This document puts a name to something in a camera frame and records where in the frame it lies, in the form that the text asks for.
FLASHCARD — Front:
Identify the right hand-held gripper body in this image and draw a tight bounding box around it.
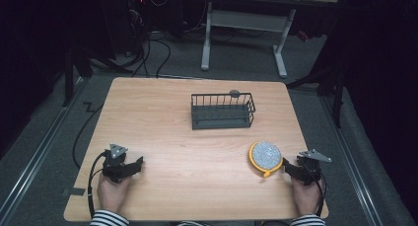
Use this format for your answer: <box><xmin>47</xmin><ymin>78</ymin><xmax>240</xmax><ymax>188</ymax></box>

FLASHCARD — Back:
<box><xmin>295</xmin><ymin>148</ymin><xmax>332</xmax><ymax>187</ymax></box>

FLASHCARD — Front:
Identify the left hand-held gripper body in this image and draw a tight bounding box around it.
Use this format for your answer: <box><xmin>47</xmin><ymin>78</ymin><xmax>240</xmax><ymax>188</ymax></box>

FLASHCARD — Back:
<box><xmin>102</xmin><ymin>142</ymin><xmax>133</xmax><ymax>184</ymax></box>

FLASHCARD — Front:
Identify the round yellow steel-wool scrubber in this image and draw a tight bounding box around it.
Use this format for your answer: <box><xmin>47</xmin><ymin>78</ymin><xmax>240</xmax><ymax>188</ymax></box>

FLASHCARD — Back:
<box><xmin>248</xmin><ymin>140</ymin><xmax>285</xmax><ymax>179</ymax></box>

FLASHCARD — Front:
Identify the dark grey wire basket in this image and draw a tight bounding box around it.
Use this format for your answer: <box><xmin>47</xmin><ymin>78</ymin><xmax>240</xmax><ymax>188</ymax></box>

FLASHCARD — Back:
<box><xmin>190</xmin><ymin>89</ymin><xmax>257</xmax><ymax>131</ymax></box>

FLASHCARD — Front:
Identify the person's right hand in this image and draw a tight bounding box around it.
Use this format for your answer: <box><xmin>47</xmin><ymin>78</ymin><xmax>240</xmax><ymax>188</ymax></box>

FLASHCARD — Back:
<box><xmin>291</xmin><ymin>177</ymin><xmax>322</xmax><ymax>217</ymax></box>

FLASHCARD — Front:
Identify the person's left hand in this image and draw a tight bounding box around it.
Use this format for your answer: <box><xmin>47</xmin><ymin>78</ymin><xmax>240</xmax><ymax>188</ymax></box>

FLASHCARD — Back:
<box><xmin>97</xmin><ymin>174</ymin><xmax>133</xmax><ymax>214</ymax></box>

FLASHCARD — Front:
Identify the grey tape strip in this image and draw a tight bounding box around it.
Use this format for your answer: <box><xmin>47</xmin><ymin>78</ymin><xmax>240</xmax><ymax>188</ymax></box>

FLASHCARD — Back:
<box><xmin>61</xmin><ymin>187</ymin><xmax>87</xmax><ymax>197</ymax></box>

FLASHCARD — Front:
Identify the black stand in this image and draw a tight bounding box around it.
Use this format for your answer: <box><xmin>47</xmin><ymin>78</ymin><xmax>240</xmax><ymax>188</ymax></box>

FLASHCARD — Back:
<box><xmin>61</xmin><ymin>42</ymin><xmax>134</xmax><ymax>108</ymax></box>
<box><xmin>286</xmin><ymin>51</ymin><xmax>350</xmax><ymax>129</ymax></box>

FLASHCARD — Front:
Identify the dark computer tower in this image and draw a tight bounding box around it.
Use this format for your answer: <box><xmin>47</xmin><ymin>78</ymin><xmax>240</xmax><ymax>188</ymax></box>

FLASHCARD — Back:
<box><xmin>123</xmin><ymin>0</ymin><xmax>151</xmax><ymax>54</ymax></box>

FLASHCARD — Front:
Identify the white-legged desk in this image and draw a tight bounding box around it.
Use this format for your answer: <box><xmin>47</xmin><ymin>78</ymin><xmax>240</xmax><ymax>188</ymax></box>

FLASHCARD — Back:
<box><xmin>199</xmin><ymin>0</ymin><xmax>339</xmax><ymax>79</ymax></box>

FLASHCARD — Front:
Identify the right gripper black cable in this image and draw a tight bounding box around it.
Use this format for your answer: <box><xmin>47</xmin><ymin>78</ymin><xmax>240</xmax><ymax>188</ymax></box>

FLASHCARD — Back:
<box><xmin>314</xmin><ymin>171</ymin><xmax>328</xmax><ymax>218</ymax></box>

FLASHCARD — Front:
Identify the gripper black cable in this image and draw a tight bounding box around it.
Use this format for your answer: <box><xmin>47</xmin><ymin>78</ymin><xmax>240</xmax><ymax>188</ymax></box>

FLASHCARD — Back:
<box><xmin>314</xmin><ymin>171</ymin><xmax>328</xmax><ymax>218</ymax></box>
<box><xmin>86</xmin><ymin>150</ymin><xmax>108</xmax><ymax>219</ymax></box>

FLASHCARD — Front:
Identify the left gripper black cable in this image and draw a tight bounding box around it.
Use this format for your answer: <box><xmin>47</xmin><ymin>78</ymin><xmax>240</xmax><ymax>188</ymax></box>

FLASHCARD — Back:
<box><xmin>86</xmin><ymin>150</ymin><xmax>108</xmax><ymax>219</ymax></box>

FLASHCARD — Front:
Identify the black floor cable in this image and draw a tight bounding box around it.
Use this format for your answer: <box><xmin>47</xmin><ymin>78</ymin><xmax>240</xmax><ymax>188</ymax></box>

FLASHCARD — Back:
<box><xmin>72</xmin><ymin>102</ymin><xmax>105</xmax><ymax>170</ymax></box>

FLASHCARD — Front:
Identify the metal floor rail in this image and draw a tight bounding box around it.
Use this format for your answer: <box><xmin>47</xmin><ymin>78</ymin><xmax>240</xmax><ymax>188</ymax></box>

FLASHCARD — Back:
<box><xmin>0</xmin><ymin>77</ymin><xmax>85</xmax><ymax>220</ymax></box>
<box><xmin>318</xmin><ymin>95</ymin><xmax>384</xmax><ymax>226</ymax></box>

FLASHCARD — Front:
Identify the bundle of black cables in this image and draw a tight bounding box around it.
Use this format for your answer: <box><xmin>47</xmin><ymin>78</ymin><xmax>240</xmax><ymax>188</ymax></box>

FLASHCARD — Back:
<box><xmin>129</xmin><ymin>8</ymin><xmax>173</xmax><ymax>79</ymax></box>

